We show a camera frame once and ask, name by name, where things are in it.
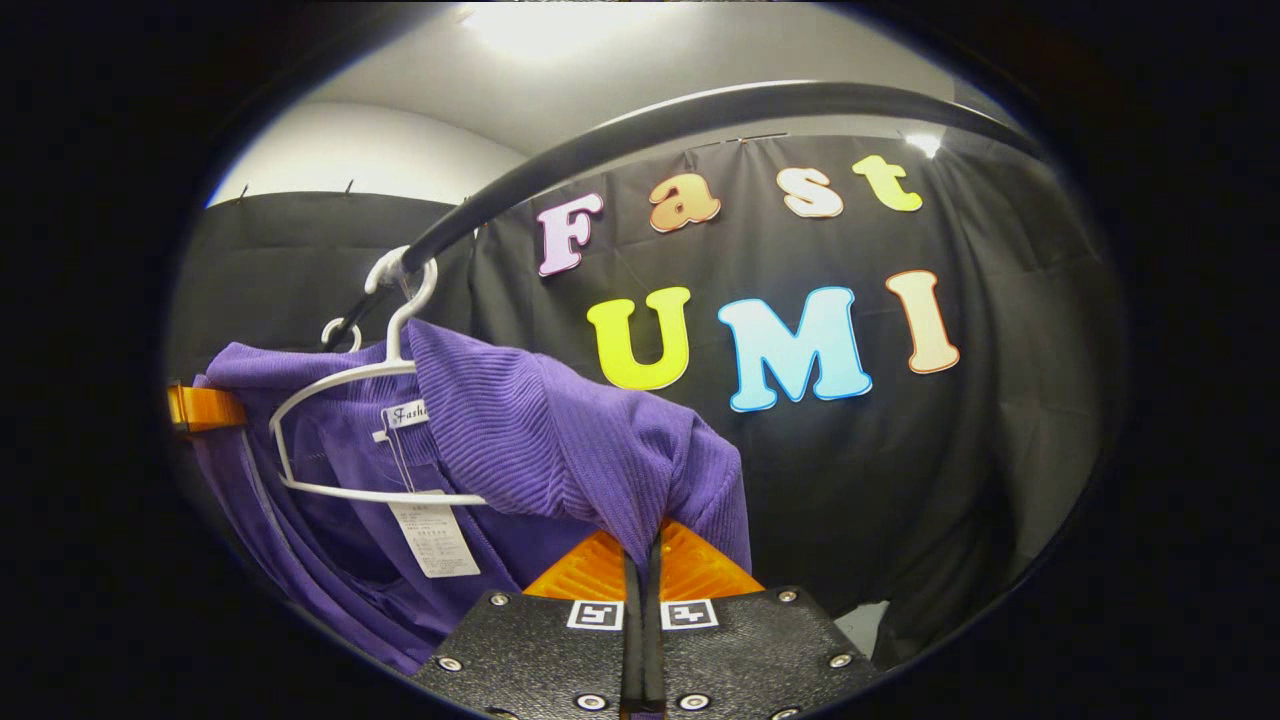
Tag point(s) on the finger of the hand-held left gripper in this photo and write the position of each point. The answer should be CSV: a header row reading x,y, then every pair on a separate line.
x,y
208,408

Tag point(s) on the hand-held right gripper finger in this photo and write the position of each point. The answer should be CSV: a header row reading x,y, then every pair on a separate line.
x,y
631,650
654,650

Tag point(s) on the large ceiling light panel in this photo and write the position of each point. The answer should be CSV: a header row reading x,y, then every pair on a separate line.
x,y
570,25

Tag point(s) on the black metal clothes rack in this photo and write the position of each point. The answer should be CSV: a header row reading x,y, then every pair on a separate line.
x,y
700,105

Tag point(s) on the purple ribbed garment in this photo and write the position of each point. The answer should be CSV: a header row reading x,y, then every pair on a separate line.
x,y
540,430

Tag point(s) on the small ceiling spot light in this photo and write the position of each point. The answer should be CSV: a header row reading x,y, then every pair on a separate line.
x,y
924,145

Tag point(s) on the white plastic clothes hanger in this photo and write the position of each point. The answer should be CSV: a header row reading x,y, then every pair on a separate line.
x,y
326,330
398,340

